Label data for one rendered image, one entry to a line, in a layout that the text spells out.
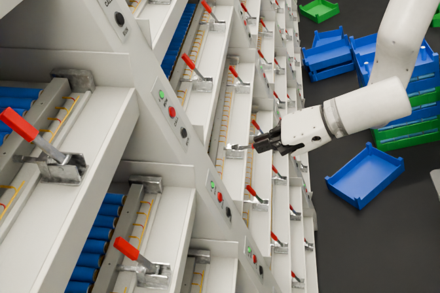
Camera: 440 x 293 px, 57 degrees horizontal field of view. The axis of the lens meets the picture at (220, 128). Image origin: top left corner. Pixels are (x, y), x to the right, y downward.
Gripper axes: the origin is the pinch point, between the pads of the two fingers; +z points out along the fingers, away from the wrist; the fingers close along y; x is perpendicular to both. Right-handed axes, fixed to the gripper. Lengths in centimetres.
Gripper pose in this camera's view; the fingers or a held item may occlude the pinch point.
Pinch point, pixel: (263, 142)
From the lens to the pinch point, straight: 93.8
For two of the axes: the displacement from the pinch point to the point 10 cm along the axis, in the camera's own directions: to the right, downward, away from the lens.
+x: -5.0, -7.0, -5.1
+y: 1.1, -6.4, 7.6
